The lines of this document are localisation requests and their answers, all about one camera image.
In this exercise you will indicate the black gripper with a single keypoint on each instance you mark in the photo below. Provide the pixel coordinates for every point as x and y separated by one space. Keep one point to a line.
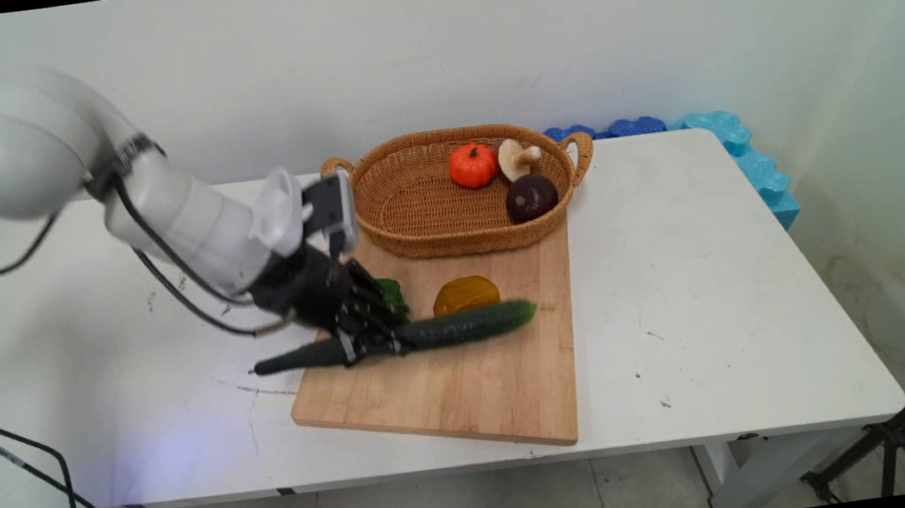
303 288

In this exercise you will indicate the long dark green cucumber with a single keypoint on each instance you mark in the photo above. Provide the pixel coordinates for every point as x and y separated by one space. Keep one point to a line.
469 324

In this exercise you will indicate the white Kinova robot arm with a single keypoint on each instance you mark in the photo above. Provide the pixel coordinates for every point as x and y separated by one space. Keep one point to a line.
49 155

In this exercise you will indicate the green bell pepper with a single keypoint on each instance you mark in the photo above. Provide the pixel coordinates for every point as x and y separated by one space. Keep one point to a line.
395 295

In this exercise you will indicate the yellow bell pepper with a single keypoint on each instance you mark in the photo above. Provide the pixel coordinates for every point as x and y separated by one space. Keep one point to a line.
466 295

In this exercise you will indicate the wooden cutting board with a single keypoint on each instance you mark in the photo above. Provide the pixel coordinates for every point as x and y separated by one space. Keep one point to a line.
468 388

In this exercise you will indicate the woven wicker basket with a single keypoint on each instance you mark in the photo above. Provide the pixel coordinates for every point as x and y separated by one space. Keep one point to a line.
421 206

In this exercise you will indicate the small orange pumpkin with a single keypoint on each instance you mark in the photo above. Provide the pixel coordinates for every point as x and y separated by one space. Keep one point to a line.
472 166

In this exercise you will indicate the dark purple onion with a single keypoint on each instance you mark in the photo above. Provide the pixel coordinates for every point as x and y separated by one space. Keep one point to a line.
531 198

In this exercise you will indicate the beige mushroom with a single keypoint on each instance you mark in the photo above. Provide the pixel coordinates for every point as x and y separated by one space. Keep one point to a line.
517 160

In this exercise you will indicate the white table leg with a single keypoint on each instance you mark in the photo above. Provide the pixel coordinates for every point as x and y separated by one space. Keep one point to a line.
750 471

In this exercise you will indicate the blue foam mat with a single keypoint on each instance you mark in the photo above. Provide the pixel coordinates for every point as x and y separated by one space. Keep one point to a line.
749 160

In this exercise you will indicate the black tripod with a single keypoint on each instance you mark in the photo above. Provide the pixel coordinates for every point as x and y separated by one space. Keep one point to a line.
899 433

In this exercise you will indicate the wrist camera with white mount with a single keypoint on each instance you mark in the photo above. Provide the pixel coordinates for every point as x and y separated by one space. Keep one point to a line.
303 211

